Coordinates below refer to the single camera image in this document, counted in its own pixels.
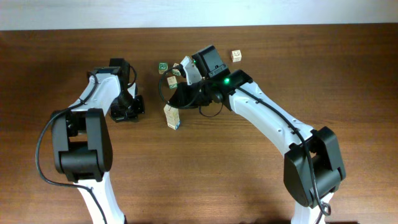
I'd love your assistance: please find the red-sided number 5 block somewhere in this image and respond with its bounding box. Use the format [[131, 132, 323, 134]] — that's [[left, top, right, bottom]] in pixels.
[[164, 105, 179, 117]]

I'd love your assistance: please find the green-sided horse block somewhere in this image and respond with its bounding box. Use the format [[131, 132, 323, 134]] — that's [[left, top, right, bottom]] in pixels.
[[167, 76, 178, 90]]

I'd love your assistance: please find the blue-sided leaf block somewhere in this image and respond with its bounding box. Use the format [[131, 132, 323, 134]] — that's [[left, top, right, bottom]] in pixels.
[[167, 119, 180, 130]]

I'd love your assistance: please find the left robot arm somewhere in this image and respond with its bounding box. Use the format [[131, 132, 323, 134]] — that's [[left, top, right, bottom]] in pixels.
[[50, 58, 145, 223]]

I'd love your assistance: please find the green R block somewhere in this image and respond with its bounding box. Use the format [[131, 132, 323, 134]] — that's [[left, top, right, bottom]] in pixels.
[[158, 62, 169, 74]]

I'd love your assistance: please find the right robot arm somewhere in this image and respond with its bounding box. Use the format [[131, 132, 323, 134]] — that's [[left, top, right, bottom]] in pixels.
[[165, 45, 346, 223]]

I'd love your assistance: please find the number 8 wooden block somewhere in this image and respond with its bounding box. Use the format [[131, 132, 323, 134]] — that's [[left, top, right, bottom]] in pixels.
[[164, 107, 180, 123]]

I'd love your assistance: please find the green animal picture block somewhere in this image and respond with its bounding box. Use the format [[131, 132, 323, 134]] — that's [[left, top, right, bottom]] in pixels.
[[172, 63, 181, 76]]

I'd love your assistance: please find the far red-sided block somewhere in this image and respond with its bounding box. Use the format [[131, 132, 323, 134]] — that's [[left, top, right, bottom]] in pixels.
[[231, 50, 242, 62]]

